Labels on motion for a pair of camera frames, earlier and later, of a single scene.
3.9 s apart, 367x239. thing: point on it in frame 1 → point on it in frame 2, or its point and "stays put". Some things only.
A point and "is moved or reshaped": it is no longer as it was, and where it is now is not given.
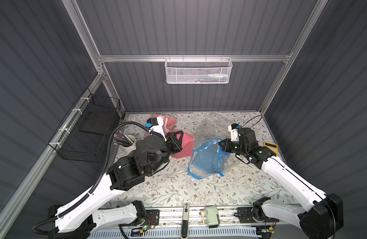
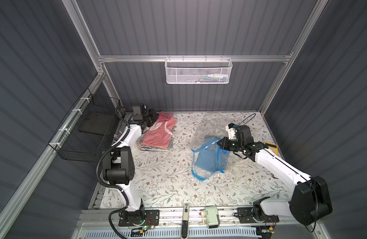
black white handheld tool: (185, 224) stays put
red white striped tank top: (168, 123) is moved or reshaped
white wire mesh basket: (180, 70) stays put
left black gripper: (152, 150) → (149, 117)
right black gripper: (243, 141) stays put
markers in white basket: (211, 78) stays put
